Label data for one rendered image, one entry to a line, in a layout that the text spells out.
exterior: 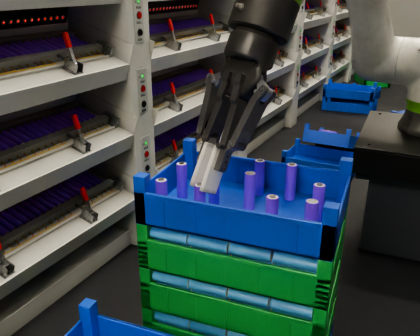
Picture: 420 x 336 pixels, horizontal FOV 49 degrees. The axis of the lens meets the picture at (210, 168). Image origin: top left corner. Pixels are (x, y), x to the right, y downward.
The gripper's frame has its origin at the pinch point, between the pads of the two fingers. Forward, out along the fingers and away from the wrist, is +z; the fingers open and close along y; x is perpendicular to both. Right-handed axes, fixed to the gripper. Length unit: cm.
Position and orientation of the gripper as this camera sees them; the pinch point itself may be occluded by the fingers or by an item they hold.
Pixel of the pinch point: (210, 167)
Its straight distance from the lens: 69.8
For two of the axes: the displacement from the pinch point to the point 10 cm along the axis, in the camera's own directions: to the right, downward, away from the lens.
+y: -6.2, -2.9, 7.2
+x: -7.1, -1.8, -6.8
